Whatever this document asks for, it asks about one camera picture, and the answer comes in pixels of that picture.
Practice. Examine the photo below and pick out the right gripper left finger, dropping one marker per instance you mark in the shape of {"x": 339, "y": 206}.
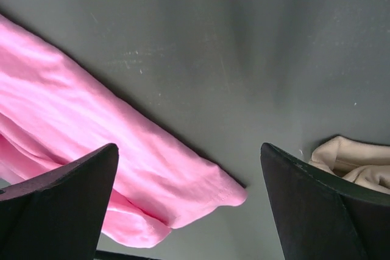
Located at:
{"x": 59, "y": 214}

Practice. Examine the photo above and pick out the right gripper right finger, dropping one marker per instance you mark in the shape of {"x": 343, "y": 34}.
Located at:
{"x": 322, "y": 216}

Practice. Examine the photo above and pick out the pink towel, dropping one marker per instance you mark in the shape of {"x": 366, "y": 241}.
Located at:
{"x": 54, "y": 112}

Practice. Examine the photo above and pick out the beige folded towel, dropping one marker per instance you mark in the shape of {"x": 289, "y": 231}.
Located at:
{"x": 366, "y": 165}

